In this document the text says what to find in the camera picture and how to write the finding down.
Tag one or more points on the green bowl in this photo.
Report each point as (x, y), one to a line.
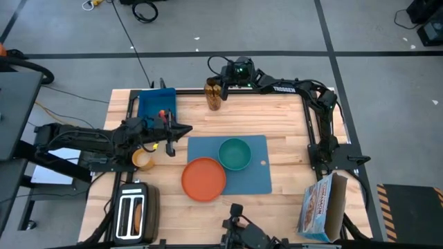
(234, 154)

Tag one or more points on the grey desk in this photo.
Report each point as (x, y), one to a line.
(17, 110)

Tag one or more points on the white and yellow plug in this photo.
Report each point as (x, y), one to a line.
(98, 2)

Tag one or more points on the black silver toaster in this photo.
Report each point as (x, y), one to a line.
(152, 214)

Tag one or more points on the grey metal bracket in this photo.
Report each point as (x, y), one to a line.
(162, 83)

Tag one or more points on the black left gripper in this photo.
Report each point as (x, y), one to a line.
(162, 133)

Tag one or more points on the brown toast slice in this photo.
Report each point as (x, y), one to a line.
(138, 218)

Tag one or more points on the yellow cup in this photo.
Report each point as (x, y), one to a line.
(136, 166)

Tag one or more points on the white board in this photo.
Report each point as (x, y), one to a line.
(52, 176)

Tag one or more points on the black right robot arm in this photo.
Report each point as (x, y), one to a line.
(284, 89)

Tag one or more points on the black hazard striped mat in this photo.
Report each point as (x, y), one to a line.
(412, 211)

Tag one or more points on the red apple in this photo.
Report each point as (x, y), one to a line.
(161, 114)

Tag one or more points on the black desk support beam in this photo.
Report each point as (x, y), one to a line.
(34, 154)

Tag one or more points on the blue placemat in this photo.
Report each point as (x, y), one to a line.
(252, 180)

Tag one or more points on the black equipment case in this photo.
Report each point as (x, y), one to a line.
(431, 32)

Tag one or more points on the golden faceted bottle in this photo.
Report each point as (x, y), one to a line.
(212, 100)

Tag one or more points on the orange plate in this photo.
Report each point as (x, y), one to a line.
(203, 180)

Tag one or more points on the blue plastic tray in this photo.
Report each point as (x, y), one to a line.
(152, 100)

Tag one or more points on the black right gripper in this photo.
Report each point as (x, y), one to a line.
(239, 74)

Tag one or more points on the light blue cereal box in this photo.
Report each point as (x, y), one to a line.
(318, 207)

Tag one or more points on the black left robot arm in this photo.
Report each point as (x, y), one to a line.
(86, 138)

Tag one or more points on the black metal table frame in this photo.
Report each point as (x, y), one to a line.
(194, 91)

